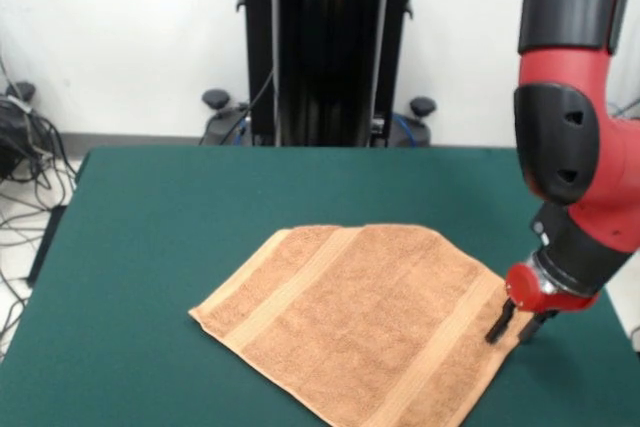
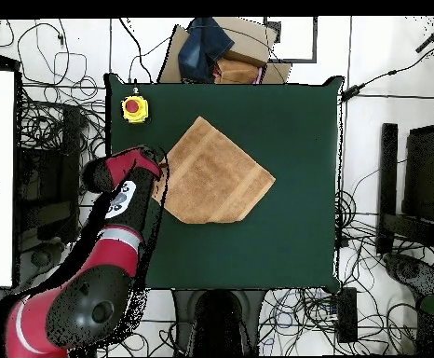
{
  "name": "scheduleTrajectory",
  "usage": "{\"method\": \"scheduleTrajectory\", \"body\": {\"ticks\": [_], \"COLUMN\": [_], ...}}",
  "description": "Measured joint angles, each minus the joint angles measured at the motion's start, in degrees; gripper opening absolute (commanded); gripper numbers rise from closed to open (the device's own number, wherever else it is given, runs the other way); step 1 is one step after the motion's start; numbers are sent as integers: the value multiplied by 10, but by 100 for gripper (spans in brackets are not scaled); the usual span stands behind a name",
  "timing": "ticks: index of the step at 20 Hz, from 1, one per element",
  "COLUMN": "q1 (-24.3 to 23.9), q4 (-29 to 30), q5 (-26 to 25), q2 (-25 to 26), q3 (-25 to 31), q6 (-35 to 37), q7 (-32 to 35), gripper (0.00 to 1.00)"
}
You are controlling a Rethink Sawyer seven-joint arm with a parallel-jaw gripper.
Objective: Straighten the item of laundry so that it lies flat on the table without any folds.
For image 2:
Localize tan terry towel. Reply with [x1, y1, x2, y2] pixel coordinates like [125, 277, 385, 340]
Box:
[151, 116, 277, 226]

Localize long black flat bar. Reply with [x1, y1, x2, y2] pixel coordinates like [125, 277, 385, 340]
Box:
[375, 122, 400, 257]

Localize dark green tablecloth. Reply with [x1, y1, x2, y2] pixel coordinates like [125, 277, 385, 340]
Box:
[103, 73, 346, 294]

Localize yellow emergency stop button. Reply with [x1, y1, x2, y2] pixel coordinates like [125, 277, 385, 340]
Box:
[120, 94, 152, 126]

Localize light brown folded cloth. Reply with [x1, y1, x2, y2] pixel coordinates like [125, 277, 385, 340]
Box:
[213, 58, 262, 86]

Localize blue denim jeans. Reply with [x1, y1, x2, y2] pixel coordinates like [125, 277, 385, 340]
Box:
[177, 17, 237, 84]

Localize brown cardboard box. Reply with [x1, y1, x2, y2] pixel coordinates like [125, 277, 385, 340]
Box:
[156, 16, 293, 86]

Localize black power adapter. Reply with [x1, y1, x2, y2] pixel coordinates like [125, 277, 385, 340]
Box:
[340, 85, 366, 104]

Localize black power strip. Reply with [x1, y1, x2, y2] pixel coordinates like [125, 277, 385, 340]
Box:
[335, 286, 359, 345]

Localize black round foot knob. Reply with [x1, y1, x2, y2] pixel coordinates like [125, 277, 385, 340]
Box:
[397, 258, 421, 281]
[30, 248, 52, 269]

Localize grey stand base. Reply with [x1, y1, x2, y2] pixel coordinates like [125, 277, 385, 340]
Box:
[13, 238, 69, 290]

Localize dark stand base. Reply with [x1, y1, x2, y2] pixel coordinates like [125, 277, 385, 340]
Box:
[384, 252, 434, 312]

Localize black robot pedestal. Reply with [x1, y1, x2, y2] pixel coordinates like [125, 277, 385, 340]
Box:
[171, 288, 267, 357]

